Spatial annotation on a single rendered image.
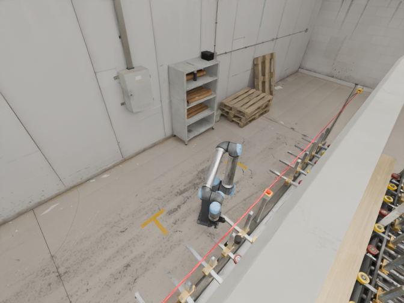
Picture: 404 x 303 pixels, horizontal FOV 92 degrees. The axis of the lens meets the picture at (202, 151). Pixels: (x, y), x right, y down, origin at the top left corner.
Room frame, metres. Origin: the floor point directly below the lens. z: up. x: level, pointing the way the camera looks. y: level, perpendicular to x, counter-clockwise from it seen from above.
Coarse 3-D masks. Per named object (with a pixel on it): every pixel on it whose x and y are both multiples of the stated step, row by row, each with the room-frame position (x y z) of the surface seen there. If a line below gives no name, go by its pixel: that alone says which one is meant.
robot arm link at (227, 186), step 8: (232, 144) 1.55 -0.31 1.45; (240, 144) 1.56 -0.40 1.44; (232, 152) 1.50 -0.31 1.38; (240, 152) 1.51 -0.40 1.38; (232, 160) 1.49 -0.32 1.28; (232, 168) 1.48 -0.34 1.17; (224, 176) 1.52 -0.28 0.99; (232, 176) 1.47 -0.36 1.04; (224, 184) 1.47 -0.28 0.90; (232, 184) 1.48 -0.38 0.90; (224, 192) 1.44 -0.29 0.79; (232, 192) 1.42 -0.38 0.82
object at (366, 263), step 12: (396, 180) 1.83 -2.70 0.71; (396, 192) 1.53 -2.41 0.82; (384, 204) 1.49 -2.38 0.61; (384, 228) 1.08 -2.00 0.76; (372, 240) 1.01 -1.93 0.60; (384, 240) 0.91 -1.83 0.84; (384, 252) 0.84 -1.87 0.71; (396, 252) 0.85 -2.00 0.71; (372, 264) 0.73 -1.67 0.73; (372, 276) 0.59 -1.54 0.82; (360, 288) 0.54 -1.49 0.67; (360, 300) 0.44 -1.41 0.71
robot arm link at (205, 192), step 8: (224, 144) 1.55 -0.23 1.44; (216, 152) 1.48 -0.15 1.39; (224, 152) 1.50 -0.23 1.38; (216, 160) 1.38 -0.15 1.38; (216, 168) 1.30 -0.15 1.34; (208, 176) 1.21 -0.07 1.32; (208, 184) 1.14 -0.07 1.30; (200, 192) 1.06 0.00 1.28; (208, 192) 1.06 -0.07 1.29; (208, 200) 1.01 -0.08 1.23
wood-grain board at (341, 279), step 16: (384, 160) 2.02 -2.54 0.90; (384, 176) 1.71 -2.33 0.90; (368, 192) 1.44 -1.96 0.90; (384, 192) 1.45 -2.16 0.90; (368, 208) 1.23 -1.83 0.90; (352, 224) 1.03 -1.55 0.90; (368, 224) 1.04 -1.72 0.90; (352, 240) 0.86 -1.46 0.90; (368, 240) 0.87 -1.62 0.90; (336, 256) 0.71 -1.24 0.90; (352, 256) 0.72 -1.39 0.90; (336, 272) 0.58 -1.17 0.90; (352, 272) 0.59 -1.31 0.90; (336, 288) 0.47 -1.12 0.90; (352, 288) 0.48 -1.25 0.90
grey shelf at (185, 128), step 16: (176, 64) 3.55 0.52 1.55; (192, 64) 3.59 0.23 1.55; (208, 64) 3.63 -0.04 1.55; (176, 80) 3.36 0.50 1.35; (192, 80) 3.63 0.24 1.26; (208, 80) 3.66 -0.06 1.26; (176, 96) 3.38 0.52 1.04; (208, 96) 3.73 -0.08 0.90; (176, 112) 3.40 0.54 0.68; (208, 112) 3.73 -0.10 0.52; (176, 128) 3.42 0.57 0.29; (192, 128) 3.66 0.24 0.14; (208, 128) 3.71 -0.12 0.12
